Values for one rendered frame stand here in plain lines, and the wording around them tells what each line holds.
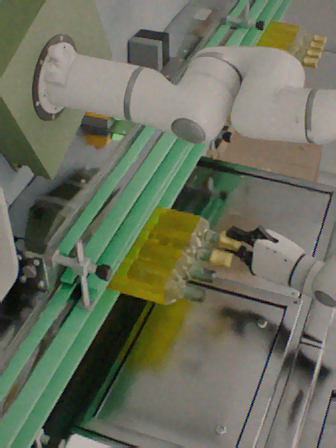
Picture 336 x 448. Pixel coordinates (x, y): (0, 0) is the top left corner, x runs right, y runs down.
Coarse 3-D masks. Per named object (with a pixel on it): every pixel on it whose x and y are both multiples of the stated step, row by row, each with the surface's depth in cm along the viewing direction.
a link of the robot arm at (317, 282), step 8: (328, 264) 119; (320, 272) 121; (328, 272) 119; (320, 280) 122; (328, 280) 120; (312, 288) 126; (320, 288) 123; (328, 288) 121; (320, 296) 125; (328, 296) 123; (328, 304) 125
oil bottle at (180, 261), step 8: (136, 240) 142; (136, 248) 140; (144, 248) 140; (152, 248) 140; (160, 248) 140; (168, 248) 140; (128, 256) 139; (136, 256) 138; (144, 256) 138; (152, 256) 138; (160, 256) 138; (168, 256) 138; (176, 256) 138; (184, 256) 138; (160, 264) 137; (168, 264) 137; (176, 264) 137; (184, 264) 137; (192, 264) 138; (184, 272) 137; (184, 280) 138
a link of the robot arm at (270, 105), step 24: (216, 48) 110; (240, 48) 108; (264, 48) 106; (240, 72) 110; (264, 72) 103; (288, 72) 103; (240, 96) 103; (264, 96) 100; (288, 96) 99; (240, 120) 103; (264, 120) 100; (288, 120) 99
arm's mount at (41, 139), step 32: (0, 0) 108; (32, 0) 107; (64, 0) 112; (0, 32) 105; (32, 32) 105; (64, 32) 115; (96, 32) 127; (0, 64) 102; (32, 64) 108; (0, 96) 102; (32, 96) 111; (0, 128) 114; (32, 128) 114; (64, 128) 126; (32, 160) 122
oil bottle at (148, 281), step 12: (120, 264) 137; (132, 264) 137; (144, 264) 137; (120, 276) 135; (132, 276) 134; (144, 276) 134; (156, 276) 134; (168, 276) 134; (180, 276) 135; (108, 288) 139; (120, 288) 137; (132, 288) 136; (144, 288) 134; (156, 288) 133; (168, 288) 132; (180, 288) 134; (156, 300) 135; (168, 300) 134
